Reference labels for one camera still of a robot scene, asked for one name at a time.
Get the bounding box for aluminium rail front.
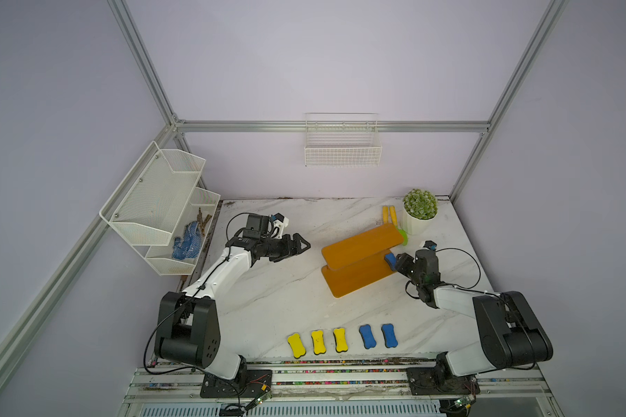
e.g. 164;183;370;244
118;356;563;416

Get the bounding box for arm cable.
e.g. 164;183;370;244
143;211;254;376
403;247;502;303

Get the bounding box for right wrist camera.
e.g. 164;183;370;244
423;240;438;251

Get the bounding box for yellow eraser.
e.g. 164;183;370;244
311;329;327;355

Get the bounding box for green trowel yellow handle right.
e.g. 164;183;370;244
388;206;408;246

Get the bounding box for blue eraser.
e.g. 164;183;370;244
384;252;396;271
381;323;398;349
358;324;377;350

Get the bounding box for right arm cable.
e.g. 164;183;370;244
403;247;502;303

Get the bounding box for green trowel yellow handle left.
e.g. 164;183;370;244
382;206;391;224

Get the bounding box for blue item in shelf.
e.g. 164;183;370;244
171;221;202;261

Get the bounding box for green artificial plant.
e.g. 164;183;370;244
403;189;438;221

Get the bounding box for wooden two-tier shelf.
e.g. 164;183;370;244
321;224;403;298

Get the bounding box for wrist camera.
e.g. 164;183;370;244
423;240;438;251
243;213;289;239

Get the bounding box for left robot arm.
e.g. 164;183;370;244
150;233;311;384

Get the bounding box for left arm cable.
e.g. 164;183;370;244
143;211;254;376

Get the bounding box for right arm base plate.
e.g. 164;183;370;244
406;368;480;395

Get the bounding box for aluminium corner frame post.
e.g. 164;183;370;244
450;0;569;203

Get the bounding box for white plant pot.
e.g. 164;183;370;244
400;210;433;236

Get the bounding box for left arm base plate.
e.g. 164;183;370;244
200;369;273;400

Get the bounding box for green trowel yellow handle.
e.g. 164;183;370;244
388;206;408;246
382;206;391;224

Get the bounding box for white mesh wall shelf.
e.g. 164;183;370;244
99;142;221;276

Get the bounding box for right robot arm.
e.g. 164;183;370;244
385;248;554;382

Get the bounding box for wooden clips in shelf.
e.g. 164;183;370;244
196;208;212;236

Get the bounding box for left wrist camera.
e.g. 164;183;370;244
243;213;289;239

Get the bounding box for white wire wall basket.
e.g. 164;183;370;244
304;112;383;168

